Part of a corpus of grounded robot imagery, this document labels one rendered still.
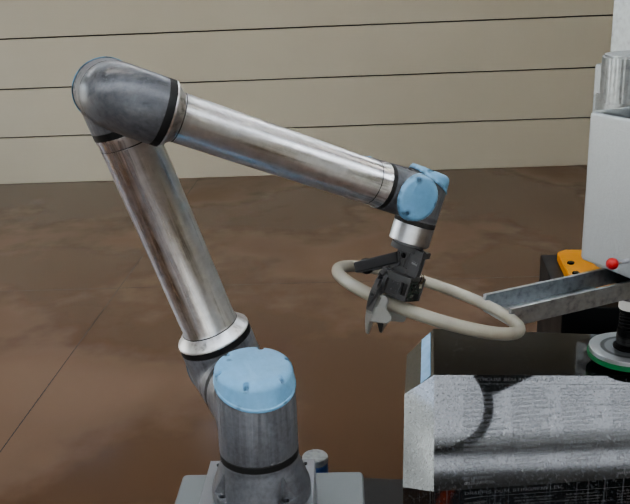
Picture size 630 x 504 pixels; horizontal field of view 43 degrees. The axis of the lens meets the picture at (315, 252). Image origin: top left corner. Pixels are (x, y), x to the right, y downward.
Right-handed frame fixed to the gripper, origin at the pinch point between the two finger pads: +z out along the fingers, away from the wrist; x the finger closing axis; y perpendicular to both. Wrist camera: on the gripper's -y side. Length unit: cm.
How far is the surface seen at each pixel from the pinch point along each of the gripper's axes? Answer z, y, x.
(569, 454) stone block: 26, 36, 63
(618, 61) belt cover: -74, 17, 49
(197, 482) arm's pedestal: 42, -17, -24
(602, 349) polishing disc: -1, 31, 80
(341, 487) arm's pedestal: 32.5, 9.5, -9.8
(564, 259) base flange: -14, -14, 170
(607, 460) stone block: 24, 44, 67
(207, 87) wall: -34, -502, 463
